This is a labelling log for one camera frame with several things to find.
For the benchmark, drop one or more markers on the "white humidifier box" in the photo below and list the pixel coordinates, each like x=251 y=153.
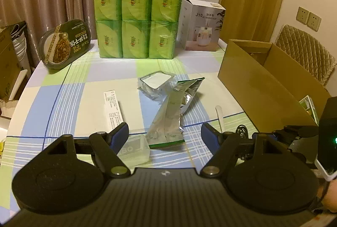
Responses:
x=201 y=25

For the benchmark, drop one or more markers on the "bundle of green tissue packs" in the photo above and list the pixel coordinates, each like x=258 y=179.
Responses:
x=137 y=17

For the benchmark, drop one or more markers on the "person's right hand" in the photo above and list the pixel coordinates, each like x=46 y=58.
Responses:
x=331 y=198

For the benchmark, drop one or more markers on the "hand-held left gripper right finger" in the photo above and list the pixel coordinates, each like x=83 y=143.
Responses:
x=209 y=135

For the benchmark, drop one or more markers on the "brown cardboard carton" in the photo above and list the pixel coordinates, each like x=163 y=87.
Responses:
x=8 y=66

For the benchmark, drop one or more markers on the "long silver foil pouch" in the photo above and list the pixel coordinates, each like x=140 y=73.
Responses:
x=167 y=124

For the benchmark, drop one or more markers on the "desktop with checked tablecloth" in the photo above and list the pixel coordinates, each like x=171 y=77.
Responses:
x=79 y=111

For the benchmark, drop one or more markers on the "beige wall socket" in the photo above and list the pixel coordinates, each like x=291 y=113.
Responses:
x=308 y=18

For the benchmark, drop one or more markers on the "white carved chair back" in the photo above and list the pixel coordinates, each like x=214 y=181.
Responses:
x=19 y=83

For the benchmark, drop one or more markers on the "small green carton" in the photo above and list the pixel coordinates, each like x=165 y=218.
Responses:
x=309 y=108

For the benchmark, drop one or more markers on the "stacked metal pots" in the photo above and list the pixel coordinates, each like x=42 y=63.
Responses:
x=21 y=45

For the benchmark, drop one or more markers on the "clear plastic lidded box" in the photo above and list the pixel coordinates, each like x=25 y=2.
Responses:
x=137 y=150

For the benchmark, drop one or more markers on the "quilted chair back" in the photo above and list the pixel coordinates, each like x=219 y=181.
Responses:
x=305 y=50

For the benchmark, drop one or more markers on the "clear container with white insert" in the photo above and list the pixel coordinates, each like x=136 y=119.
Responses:
x=156 y=83

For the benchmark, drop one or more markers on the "long white printed box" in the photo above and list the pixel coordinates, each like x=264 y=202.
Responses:
x=113 y=111

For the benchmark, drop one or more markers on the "white plastic spoon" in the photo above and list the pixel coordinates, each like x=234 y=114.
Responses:
x=220 y=119

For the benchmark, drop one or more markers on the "dark green instant meal bowl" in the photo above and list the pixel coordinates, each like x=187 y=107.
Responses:
x=64 y=44

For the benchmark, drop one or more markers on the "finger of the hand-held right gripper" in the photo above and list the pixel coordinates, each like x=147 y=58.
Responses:
x=300 y=130
x=302 y=152

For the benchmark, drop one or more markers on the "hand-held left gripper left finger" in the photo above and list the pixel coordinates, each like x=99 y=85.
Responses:
x=119 y=135

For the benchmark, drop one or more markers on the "large cardboard box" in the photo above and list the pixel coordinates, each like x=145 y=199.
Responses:
x=252 y=84

